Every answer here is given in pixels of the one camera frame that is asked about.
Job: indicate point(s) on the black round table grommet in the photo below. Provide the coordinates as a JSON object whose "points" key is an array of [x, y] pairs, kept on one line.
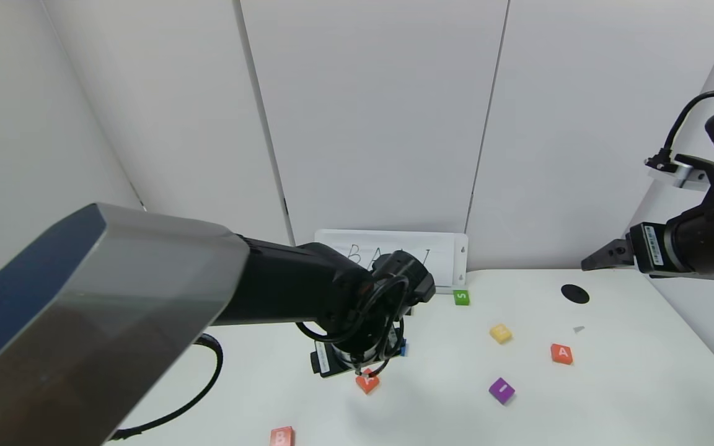
{"points": [[574, 295]]}

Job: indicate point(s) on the orange letter A block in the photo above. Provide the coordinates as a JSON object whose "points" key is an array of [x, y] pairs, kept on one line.
{"points": [[367, 385], [561, 354]]}

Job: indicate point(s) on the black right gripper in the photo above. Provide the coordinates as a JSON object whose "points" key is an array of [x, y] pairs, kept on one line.
{"points": [[649, 249]]}

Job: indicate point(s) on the white paper reading BAAI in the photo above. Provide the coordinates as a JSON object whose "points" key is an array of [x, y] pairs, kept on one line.
{"points": [[444, 272]]}

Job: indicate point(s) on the orange letter B block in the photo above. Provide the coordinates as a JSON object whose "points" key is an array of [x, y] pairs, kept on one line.
{"points": [[282, 437]]}

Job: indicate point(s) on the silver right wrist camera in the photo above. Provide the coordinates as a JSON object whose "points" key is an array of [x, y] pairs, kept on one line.
{"points": [[687, 171]]}

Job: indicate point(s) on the purple letter I block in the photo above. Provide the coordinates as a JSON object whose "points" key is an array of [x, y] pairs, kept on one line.
{"points": [[501, 391]]}

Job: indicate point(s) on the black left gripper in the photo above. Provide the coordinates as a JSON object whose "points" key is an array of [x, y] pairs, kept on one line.
{"points": [[326, 360]]}

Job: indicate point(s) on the green letter S block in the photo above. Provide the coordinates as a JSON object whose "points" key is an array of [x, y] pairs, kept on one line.
{"points": [[462, 298]]}

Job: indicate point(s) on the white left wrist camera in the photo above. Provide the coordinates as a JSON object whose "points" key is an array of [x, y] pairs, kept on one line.
{"points": [[323, 362]]}

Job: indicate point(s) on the white sign holder board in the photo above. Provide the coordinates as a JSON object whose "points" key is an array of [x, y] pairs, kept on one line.
{"points": [[460, 263]]}

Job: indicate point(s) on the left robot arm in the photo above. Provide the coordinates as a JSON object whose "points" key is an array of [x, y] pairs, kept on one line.
{"points": [[115, 297]]}

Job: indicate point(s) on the yellow letter block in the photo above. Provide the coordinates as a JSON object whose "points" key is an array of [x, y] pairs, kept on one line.
{"points": [[500, 334]]}

